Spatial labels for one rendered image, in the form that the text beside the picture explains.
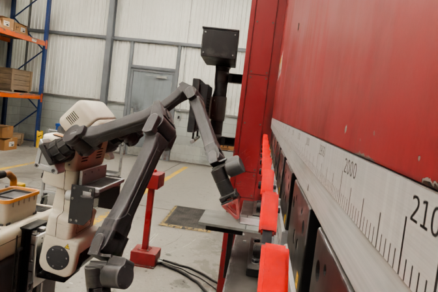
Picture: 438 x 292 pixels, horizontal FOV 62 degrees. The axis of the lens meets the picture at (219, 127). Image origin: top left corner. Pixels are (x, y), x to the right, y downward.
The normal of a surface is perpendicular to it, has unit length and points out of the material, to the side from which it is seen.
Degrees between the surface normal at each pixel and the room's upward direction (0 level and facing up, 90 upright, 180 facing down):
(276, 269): 39
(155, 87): 90
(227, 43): 90
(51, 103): 90
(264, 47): 90
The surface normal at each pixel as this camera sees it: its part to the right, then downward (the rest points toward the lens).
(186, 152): -0.14, 0.04
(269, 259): 0.01, -0.74
